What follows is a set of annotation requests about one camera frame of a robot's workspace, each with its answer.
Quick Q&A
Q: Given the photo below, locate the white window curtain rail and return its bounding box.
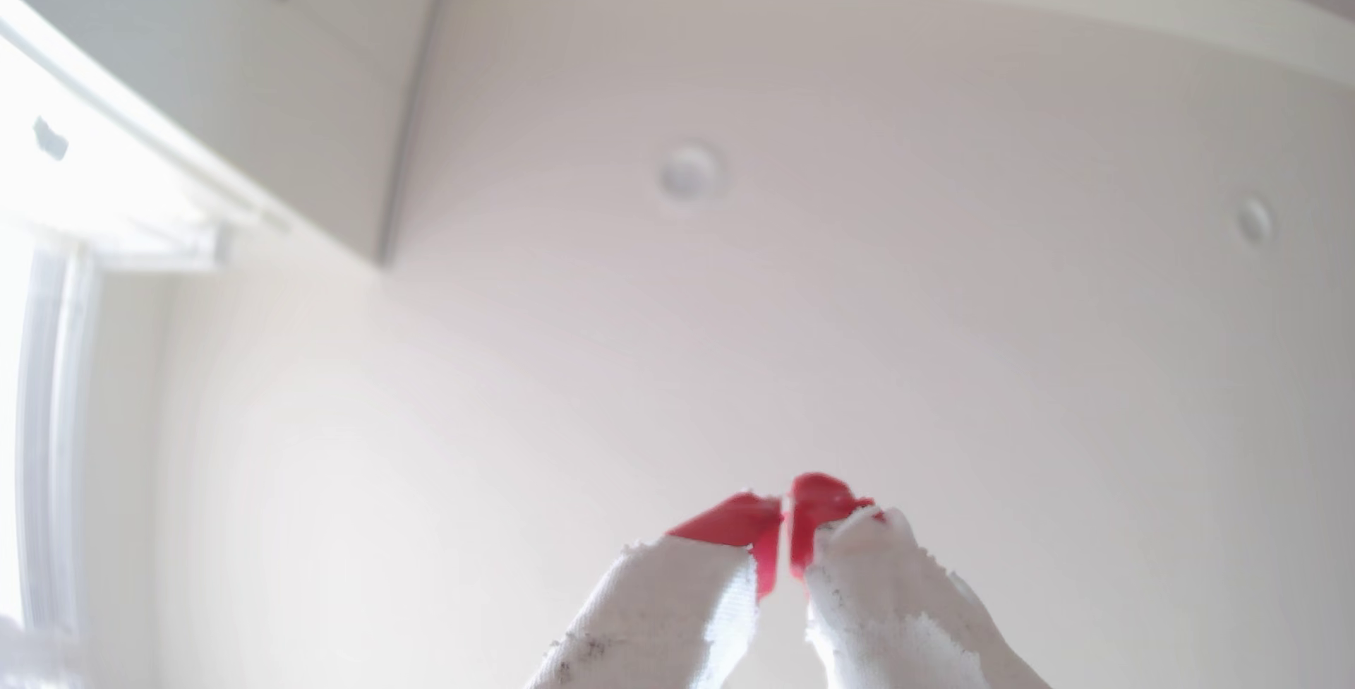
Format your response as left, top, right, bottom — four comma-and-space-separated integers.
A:
0, 0, 289, 273

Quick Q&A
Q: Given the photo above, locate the white window curtain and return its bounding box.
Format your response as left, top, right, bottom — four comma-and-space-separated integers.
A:
13, 244, 103, 640

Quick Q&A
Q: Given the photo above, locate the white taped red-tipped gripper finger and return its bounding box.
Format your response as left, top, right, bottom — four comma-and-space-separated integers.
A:
788, 472, 1049, 689
526, 491, 787, 689

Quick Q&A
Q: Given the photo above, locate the round recessed ceiling light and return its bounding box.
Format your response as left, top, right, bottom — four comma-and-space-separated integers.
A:
656, 141, 728, 208

